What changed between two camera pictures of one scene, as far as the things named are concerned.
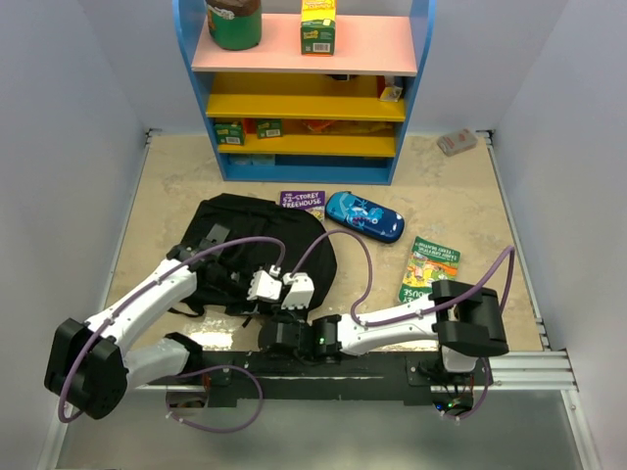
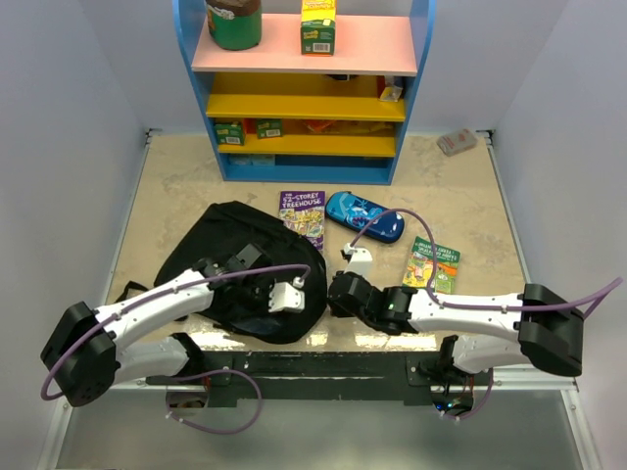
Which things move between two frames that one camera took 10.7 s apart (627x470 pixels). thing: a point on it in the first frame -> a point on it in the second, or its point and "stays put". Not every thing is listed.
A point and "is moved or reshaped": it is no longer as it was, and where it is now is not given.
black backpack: (242, 244) is moved or reshaped
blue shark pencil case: (365, 215) stays put
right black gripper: (280, 314) -> (337, 309)
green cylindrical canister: (235, 24) stays put
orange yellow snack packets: (346, 126) stays put
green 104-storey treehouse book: (428, 261) stays put
